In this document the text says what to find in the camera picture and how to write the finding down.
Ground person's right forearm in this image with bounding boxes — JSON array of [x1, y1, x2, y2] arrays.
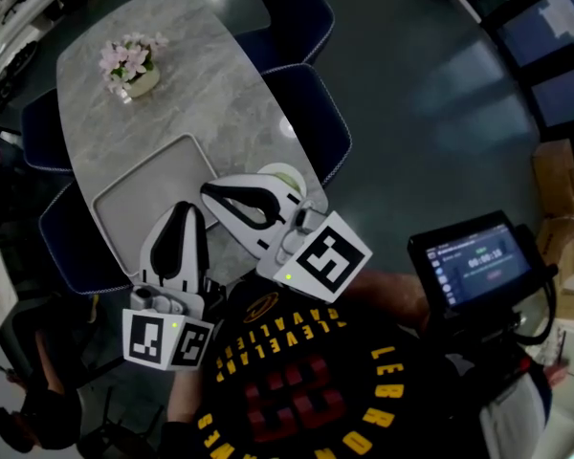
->
[[348, 269, 431, 334]]

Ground black metal chair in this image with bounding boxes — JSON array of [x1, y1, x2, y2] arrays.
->
[[76, 384, 166, 459]]

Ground black jersey with yellow letters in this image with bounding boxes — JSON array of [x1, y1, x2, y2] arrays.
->
[[160, 274, 489, 459]]

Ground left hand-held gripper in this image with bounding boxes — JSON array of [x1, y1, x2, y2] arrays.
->
[[121, 202, 229, 371]]

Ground black framed panel stand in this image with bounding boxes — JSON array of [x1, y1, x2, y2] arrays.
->
[[480, 0, 574, 142]]

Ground pink flowers in white pot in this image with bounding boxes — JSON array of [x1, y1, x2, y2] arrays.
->
[[99, 31, 170, 99]]

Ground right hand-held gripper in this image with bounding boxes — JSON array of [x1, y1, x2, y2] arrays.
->
[[200, 173, 373, 304]]

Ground black monitor cable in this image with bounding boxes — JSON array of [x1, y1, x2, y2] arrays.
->
[[506, 265, 559, 348]]

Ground grey rectangular tray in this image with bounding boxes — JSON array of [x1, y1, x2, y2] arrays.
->
[[90, 132, 220, 277]]

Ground person's left forearm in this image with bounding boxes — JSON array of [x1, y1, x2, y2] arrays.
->
[[166, 368, 205, 425]]

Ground white fabric bag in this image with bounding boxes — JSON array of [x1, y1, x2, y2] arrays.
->
[[479, 359, 554, 459]]

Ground black monitor screen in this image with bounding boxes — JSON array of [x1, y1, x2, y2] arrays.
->
[[407, 209, 559, 324]]

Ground white round plate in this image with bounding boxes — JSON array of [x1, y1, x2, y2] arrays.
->
[[256, 162, 308, 200]]

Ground grey marble table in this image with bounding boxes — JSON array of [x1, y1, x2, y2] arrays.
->
[[55, 0, 330, 286]]

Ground green cabbage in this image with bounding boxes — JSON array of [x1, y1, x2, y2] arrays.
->
[[273, 171, 302, 193]]

